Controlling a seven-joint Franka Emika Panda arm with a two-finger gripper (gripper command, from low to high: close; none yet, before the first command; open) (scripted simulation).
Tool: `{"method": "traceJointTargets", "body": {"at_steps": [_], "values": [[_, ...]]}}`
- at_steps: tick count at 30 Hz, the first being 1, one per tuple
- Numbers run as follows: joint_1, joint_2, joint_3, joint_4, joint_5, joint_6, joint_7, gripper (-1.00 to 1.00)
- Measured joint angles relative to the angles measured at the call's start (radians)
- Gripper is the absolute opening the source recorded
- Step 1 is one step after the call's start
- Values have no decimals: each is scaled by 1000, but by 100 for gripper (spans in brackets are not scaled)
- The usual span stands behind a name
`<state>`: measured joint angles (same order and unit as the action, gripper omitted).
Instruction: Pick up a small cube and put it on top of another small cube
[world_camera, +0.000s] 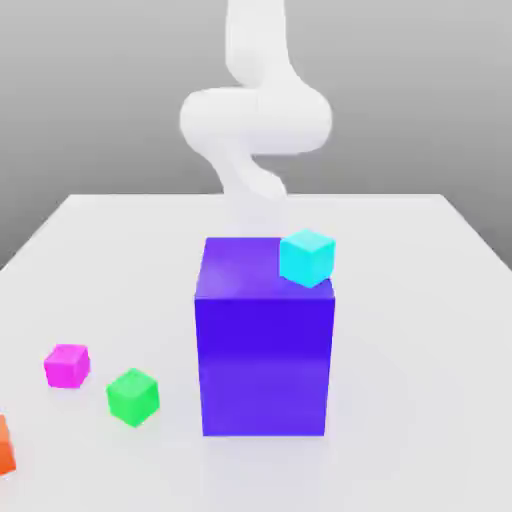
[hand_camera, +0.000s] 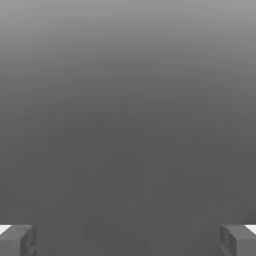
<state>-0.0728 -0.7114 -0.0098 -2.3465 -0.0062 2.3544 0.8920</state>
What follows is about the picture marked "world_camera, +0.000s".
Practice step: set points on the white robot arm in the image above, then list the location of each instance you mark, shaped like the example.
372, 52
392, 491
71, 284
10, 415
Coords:
256, 120

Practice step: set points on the small cyan cube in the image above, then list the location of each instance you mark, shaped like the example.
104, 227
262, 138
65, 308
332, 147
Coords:
307, 258

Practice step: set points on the small green cube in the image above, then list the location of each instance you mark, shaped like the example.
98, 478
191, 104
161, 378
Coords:
133, 398

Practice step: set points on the small magenta cube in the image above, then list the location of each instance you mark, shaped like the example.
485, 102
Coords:
66, 366

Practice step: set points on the small orange cube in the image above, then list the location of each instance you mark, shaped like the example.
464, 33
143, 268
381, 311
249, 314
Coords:
5, 450

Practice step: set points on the large purple box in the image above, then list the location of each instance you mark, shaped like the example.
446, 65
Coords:
264, 360

